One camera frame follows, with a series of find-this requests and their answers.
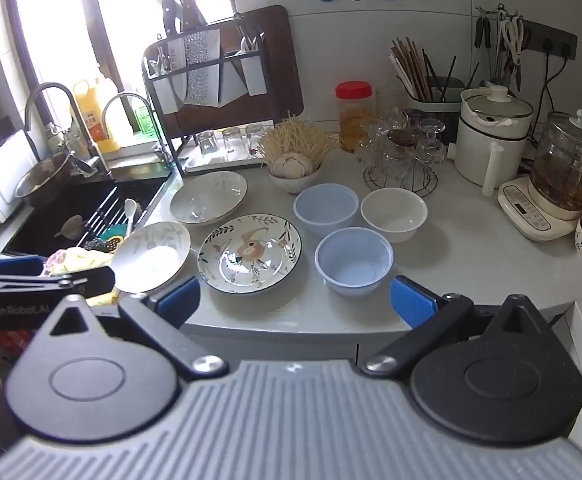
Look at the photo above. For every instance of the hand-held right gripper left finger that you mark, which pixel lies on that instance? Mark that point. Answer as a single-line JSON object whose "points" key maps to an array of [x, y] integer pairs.
{"points": [[178, 301]]}

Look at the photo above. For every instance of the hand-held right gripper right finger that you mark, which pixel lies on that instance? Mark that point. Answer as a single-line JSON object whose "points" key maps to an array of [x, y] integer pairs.
{"points": [[411, 304]]}

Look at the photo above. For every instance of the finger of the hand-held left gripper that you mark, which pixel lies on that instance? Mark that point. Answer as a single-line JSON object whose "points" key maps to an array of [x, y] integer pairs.
{"points": [[91, 282], [16, 265]]}

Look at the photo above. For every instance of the blue plastic bowl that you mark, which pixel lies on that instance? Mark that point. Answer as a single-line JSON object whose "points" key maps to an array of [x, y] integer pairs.
{"points": [[353, 262], [326, 209]]}

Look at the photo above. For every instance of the floral dishcloth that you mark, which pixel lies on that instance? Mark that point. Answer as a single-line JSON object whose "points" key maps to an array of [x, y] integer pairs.
{"points": [[78, 260]]}

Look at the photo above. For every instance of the black kitchen sink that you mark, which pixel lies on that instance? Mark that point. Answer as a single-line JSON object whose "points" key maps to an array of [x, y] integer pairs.
{"points": [[46, 230]]}

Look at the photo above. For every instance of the white plate with leaf print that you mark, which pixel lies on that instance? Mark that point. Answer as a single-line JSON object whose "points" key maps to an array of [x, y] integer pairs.
{"points": [[208, 199], [148, 260]]}

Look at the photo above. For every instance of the white spoon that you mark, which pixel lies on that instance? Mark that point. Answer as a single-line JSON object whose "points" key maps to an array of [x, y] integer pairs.
{"points": [[130, 212]]}

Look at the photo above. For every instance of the floral patterned plate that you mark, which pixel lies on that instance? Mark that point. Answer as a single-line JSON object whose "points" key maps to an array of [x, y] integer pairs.
{"points": [[249, 254]]}

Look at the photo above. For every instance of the steel bowl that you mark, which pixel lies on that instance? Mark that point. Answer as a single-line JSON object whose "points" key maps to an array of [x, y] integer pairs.
{"points": [[43, 177]]}

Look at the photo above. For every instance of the white plastic bowl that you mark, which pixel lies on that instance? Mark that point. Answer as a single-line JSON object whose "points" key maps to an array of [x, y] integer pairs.
{"points": [[393, 212]]}

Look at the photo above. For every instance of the white drip tray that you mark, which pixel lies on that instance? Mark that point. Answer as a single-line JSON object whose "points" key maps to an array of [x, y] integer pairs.
{"points": [[221, 162]]}

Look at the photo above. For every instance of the white kettle base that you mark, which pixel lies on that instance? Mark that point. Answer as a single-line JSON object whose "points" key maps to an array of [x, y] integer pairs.
{"points": [[526, 210]]}

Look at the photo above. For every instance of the clear drinking glass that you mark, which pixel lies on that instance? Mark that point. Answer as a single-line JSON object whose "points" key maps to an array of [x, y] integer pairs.
{"points": [[255, 136], [232, 141], [206, 144]]}

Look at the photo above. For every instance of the tall steel faucet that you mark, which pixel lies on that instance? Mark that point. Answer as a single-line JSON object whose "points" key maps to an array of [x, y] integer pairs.
{"points": [[78, 115]]}

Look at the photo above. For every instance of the white ceramic bowl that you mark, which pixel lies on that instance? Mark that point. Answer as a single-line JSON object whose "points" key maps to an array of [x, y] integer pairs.
{"points": [[293, 185]]}

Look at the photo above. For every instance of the group of clear glass cups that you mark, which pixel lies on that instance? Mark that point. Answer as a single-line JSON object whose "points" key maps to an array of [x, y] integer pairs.
{"points": [[426, 140]]}

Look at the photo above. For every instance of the brown tinted glass cup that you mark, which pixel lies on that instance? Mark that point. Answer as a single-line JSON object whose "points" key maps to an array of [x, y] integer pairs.
{"points": [[402, 137]]}

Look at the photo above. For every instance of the yellow detergent bottle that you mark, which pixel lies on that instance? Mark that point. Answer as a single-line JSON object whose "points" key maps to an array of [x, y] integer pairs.
{"points": [[93, 115]]}

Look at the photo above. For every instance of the short steel faucet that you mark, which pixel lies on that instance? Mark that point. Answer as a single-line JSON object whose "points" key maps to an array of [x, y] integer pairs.
{"points": [[156, 125]]}

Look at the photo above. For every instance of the white electric cooking pot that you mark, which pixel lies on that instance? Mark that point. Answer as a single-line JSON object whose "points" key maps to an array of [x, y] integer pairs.
{"points": [[488, 145]]}

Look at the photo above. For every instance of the garlic bulb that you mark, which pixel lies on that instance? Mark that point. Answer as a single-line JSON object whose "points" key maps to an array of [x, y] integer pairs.
{"points": [[293, 166]]}

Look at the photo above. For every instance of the plastic jar with red lid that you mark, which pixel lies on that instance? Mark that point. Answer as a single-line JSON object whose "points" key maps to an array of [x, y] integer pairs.
{"points": [[353, 120]]}

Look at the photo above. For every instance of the bundle of dried noodles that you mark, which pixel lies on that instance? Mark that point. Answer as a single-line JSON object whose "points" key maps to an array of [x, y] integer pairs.
{"points": [[296, 137]]}

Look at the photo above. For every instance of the green chopstick holder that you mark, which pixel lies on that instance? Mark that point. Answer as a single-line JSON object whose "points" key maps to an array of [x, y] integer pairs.
{"points": [[446, 105]]}

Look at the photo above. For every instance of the black dish rack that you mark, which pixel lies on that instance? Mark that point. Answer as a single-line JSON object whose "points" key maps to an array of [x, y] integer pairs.
{"points": [[153, 90]]}

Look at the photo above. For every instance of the glass kettle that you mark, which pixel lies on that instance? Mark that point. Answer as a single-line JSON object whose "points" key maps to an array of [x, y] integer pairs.
{"points": [[566, 170]]}

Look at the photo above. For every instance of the bundle of chopsticks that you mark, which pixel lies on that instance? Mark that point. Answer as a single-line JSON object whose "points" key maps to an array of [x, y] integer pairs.
{"points": [[411, 70]]}

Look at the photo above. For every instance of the textured steel cleaver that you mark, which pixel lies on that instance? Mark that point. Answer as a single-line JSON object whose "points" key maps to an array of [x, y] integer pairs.
{"points": [[202, 67]]}

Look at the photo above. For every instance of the window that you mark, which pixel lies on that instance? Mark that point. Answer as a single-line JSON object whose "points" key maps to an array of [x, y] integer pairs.
{"points": [[96, 20]]}

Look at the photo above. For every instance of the brown cutting board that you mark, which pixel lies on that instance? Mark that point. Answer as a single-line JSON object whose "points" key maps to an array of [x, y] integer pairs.
{"points": [[276, 60]]}

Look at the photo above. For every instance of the group of hanging kitchen utensils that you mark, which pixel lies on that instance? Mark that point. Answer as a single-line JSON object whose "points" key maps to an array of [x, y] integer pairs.
{"points": [[511, 40]]}

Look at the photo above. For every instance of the black wall power strip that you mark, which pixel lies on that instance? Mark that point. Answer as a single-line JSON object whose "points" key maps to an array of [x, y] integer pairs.
{"points": [[546, 37]]}

